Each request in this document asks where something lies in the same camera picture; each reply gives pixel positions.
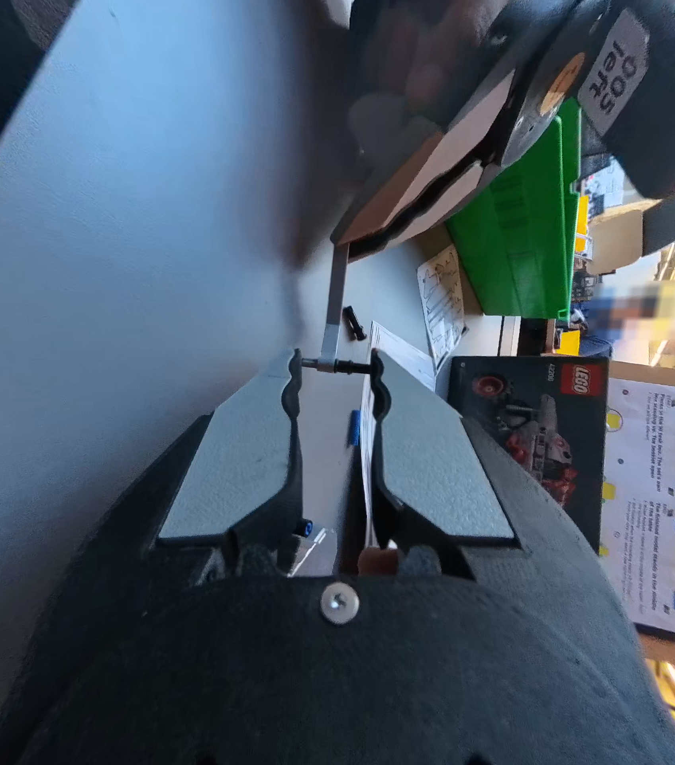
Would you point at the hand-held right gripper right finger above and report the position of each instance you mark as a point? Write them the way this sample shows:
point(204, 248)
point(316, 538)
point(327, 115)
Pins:
point(439, 472)

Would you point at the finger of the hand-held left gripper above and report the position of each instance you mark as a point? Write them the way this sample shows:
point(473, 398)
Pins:
point(451, 200)
point(463, 131)

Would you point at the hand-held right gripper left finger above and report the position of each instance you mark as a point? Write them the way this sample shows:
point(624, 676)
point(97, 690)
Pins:
point(230, 460)

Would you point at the black lego axle pin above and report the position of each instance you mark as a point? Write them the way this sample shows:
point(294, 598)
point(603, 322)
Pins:
point(346, 366)

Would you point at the grey lego beam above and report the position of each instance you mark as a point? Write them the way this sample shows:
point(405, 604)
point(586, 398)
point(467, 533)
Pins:
point(336, 299)

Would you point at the black lego set box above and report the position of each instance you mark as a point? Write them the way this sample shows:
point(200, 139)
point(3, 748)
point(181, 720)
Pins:
point(529, 430)

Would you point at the small blue lego pin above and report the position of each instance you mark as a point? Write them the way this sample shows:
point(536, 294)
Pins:
point(303, 527)

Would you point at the short black lego pin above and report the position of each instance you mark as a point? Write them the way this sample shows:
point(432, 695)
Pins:
point(354, 323)

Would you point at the green plastic bin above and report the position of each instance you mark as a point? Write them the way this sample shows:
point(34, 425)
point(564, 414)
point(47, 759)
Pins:
point(511, 251)

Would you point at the white line-drawing sheet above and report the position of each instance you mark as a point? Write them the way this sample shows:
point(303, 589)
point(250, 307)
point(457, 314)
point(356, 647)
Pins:
point(442, 299)

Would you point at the white instruction booklet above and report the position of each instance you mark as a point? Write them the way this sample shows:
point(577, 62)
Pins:
point(403, 358)

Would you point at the clear plastic bag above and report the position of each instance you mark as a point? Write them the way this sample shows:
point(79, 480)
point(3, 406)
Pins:
point(316, 553)

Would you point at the white printed instruction poster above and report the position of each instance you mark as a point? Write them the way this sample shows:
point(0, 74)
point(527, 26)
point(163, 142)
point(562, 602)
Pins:
point(654, 538)

